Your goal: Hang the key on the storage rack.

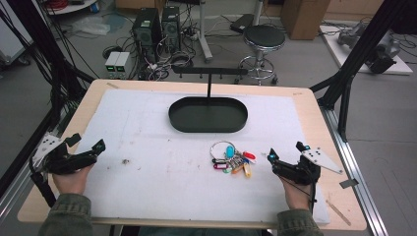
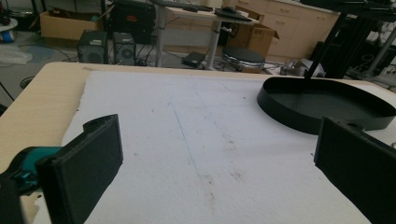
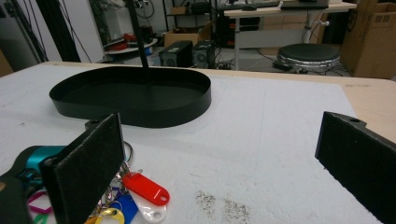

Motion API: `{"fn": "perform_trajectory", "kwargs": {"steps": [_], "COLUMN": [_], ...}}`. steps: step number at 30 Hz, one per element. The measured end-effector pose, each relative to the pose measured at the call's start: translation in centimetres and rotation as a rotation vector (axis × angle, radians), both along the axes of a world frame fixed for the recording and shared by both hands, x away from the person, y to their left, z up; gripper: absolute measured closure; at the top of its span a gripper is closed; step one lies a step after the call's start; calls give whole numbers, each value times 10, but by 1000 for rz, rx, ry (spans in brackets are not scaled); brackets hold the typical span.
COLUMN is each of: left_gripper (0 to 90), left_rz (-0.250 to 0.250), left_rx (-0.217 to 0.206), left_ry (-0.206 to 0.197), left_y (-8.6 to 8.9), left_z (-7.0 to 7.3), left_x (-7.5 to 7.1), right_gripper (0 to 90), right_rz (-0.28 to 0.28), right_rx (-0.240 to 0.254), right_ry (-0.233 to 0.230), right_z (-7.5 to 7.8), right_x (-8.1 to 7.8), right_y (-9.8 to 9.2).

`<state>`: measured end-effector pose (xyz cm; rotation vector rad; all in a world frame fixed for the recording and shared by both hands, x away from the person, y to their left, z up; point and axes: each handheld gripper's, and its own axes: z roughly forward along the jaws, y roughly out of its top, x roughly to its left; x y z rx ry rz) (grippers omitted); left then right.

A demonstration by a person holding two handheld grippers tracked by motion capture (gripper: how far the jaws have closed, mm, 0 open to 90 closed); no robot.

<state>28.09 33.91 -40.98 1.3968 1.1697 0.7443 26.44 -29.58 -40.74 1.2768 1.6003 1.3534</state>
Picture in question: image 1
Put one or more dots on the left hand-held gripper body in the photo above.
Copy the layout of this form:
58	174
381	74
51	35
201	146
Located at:
60	162

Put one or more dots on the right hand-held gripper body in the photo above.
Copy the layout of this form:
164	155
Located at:
296	173

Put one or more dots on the person's right hand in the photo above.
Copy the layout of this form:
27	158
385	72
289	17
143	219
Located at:
296	196

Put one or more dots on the person's left hand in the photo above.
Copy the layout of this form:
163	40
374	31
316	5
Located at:
72	183

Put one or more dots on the key bunch with coloured tags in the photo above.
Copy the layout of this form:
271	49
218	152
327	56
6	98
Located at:
234	162

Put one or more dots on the grey tape piece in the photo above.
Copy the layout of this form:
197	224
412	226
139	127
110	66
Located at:
348	183

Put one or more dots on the tan tape strip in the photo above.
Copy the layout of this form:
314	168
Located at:
338	213

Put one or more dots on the white table mat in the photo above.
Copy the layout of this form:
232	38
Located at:
157	177

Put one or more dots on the black key rack with tray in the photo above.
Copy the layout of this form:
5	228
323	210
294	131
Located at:
208	116

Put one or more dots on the white bench power supply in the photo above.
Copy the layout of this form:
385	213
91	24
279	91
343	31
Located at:
122	64
111	64

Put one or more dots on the white floor board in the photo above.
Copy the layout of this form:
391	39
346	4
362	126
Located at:
339	54

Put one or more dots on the black round stool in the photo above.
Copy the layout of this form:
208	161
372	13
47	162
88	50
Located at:
264	37

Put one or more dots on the clear plastic bag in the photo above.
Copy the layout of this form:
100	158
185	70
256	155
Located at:
91	25

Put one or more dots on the black computer tower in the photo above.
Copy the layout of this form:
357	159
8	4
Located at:
171	28
146	29

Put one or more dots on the brown cardboard box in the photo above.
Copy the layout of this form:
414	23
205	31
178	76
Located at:
303	18

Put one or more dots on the round white table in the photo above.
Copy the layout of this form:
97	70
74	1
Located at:
70	6

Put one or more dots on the black flat case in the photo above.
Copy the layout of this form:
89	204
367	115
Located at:
242	23

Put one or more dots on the white desk leg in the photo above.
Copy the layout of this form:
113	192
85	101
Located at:
204	32

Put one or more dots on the aluminium rail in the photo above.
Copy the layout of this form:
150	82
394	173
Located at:
355	170

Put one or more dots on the black frame post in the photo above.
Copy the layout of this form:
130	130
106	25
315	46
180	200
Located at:
42	46
357	55

